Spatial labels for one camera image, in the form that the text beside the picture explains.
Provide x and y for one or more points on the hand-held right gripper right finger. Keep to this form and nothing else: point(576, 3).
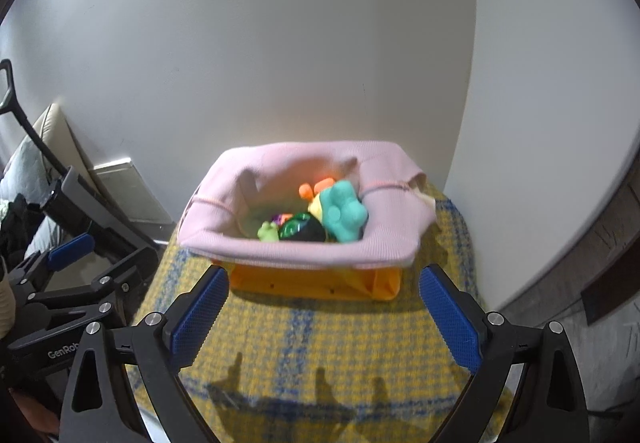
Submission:
point(447, 318)

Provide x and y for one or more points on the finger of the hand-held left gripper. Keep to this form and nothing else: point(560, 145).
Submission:
point(72, 248)
point(115, 280)

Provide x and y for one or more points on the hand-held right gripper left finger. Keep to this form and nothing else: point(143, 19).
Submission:
point(200, 318)

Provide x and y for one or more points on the green frog toy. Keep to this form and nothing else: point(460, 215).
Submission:
point(267, 232)

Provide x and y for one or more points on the orange bin with pink liner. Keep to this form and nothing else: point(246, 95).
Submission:
point(300, 253)

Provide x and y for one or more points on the colourful cube block toy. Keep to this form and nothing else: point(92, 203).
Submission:
point(280, 218)

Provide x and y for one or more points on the teal flower plush toy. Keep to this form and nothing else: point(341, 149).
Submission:
point(342, 213)

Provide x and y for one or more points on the yellow duck plush toy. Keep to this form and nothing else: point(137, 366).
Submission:
point(316, 209)

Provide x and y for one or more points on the grey quilted fabric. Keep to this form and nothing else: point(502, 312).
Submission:
point(22, 173)

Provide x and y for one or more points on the beige cushion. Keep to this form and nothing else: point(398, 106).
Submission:
point(57, 133)

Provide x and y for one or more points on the yellow blue woven blanket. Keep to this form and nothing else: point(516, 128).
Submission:
point(325, 333)

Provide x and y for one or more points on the black folding frame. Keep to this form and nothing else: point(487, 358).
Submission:
point(75, 203)

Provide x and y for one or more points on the white wall panel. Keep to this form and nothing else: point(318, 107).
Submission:
point(130, 193)

